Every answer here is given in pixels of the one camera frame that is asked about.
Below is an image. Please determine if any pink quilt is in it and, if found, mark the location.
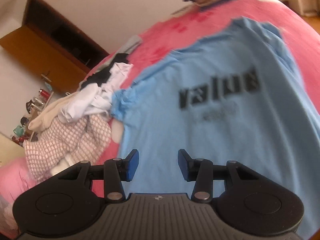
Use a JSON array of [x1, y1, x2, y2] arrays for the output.
[[0, 155, 38, 238]]

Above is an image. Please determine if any wooden wardrobe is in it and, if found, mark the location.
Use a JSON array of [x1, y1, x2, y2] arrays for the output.
[[0, 0, 109, 94]]

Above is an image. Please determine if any black crumpled garment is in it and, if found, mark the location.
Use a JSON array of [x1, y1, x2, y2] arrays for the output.
[[80, 53, 129, 90]]

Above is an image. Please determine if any pink floral blanket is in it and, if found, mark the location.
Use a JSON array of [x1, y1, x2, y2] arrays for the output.
[[0, 0, 320, 240]]

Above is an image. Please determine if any beige checkered garment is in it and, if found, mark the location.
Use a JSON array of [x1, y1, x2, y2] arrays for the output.
[[24, 115, 112, 180]]

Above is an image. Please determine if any cream garment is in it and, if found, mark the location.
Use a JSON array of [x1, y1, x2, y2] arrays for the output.
[[28, 96, 75, 133]]

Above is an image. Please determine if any light blue t-shirt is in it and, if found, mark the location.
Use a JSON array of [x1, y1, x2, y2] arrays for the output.
[[110, 16, 320, 233]]

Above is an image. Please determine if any cluttered side table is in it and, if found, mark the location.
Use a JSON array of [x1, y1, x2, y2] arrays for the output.
[[10, 87, 54, 145]]

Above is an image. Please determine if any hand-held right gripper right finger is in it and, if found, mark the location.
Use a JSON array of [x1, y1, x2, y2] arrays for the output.
[[178, 149, 260, 202]]

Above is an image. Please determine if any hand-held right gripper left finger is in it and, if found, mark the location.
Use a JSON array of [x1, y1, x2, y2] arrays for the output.
[[57, 149, 140, 202]]

